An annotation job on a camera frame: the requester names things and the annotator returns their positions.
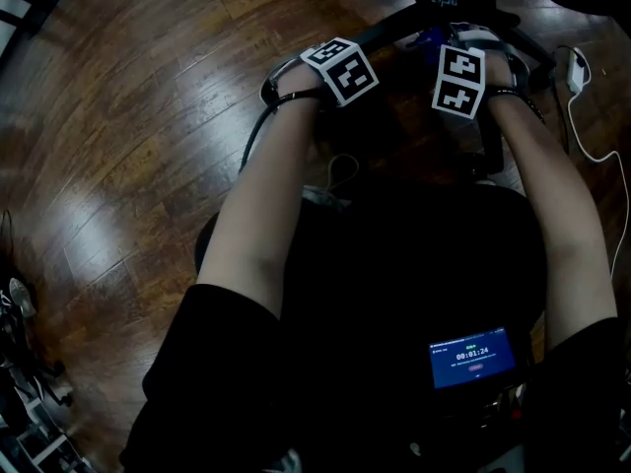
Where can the phone with blue screen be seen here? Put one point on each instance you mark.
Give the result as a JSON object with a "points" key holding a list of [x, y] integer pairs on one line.
{"points": [[472, 358]]}

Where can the blue cloth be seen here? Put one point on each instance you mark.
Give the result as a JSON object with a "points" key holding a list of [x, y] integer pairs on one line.
{"points": [[431, 37]]}

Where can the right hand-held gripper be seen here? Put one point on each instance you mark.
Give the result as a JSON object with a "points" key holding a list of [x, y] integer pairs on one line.
{"points": [[458, 82]]}

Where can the person's right forearm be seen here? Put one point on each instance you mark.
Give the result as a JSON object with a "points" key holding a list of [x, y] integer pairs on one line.
{"points": [[557, 205]]}

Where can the black office chair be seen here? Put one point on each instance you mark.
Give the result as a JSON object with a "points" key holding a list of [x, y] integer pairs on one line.
{"points": [[443, 8]]}

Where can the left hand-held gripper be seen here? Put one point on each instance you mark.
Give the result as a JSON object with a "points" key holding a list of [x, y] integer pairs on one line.
{"points": [[345, 72]]}

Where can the white power adaptor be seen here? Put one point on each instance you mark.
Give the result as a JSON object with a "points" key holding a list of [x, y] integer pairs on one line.
{"points": [[574, 72]]}

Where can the person's left forearm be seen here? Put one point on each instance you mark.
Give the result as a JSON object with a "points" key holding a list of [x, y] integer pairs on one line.
{"points": [[256, 205]]}

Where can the black metal railing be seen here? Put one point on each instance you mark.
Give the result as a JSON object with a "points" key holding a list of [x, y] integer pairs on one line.
{"points": [[24, 8]]}

